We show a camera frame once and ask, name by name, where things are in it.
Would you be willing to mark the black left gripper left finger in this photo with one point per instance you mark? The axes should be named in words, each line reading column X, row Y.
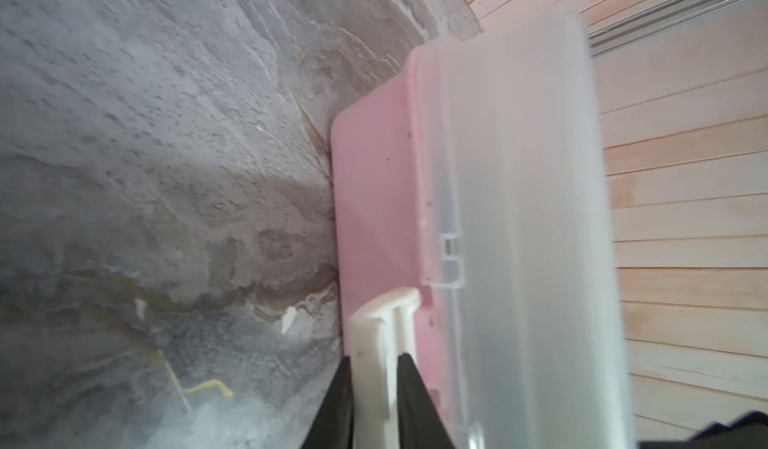
column 333, row 425

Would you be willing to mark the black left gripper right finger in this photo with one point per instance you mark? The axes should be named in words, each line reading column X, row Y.
column 419, row 423

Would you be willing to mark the pink tool box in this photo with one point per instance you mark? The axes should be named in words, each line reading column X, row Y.
column 473, row 233

